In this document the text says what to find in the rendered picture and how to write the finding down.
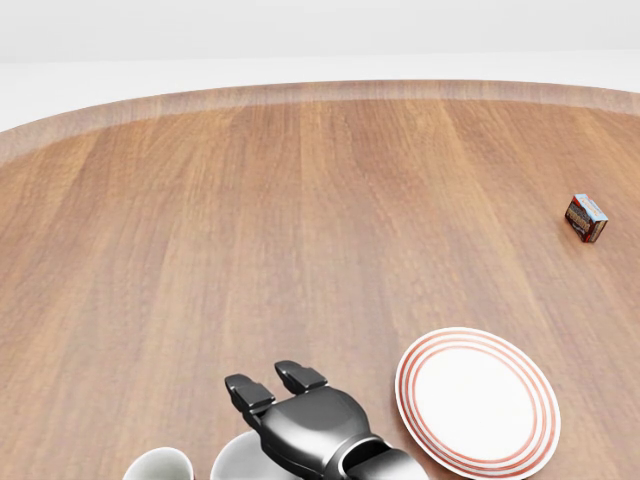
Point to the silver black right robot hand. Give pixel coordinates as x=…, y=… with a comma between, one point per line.
x=310, y=425

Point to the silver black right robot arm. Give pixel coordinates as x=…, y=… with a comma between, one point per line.
x=392, y=465

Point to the white plate with red rings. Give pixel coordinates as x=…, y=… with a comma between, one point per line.
x=475, y=400

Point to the small printed food box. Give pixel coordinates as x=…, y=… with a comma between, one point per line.
x=585, y=219

